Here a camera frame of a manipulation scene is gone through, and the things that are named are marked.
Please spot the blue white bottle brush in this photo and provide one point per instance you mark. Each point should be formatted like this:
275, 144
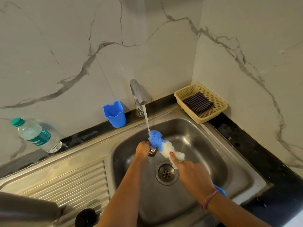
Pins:
165, 146

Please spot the dark checked cloth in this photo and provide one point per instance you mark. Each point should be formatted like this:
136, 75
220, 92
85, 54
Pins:
197, 104

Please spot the clear plastic water bottle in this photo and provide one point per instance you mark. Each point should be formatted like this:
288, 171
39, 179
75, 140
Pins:
34, 135

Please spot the person's left forearm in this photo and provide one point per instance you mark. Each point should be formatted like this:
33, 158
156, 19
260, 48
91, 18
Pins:
120, 196

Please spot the chrome faucet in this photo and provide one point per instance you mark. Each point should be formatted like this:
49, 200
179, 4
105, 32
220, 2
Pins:
138, 92

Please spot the stainless steel sink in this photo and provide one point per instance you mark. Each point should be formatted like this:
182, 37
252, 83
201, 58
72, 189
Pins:
225, 158

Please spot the black stopper lid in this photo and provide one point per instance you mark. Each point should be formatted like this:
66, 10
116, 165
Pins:
85, 218

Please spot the person's right hand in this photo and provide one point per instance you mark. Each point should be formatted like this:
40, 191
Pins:
194, 178

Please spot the stainless steel flask body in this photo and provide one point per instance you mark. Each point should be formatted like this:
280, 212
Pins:
26, 210

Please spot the blue plastic brush holder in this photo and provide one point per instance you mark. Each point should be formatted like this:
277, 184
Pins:
115, 115

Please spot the steel cup cap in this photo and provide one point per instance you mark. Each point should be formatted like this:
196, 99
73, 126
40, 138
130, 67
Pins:
153, 151

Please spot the person's left hand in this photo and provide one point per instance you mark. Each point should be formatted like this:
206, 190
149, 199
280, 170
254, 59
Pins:
142, 151

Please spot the yellow plastic basket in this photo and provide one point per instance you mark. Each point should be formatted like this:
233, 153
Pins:
220, 111

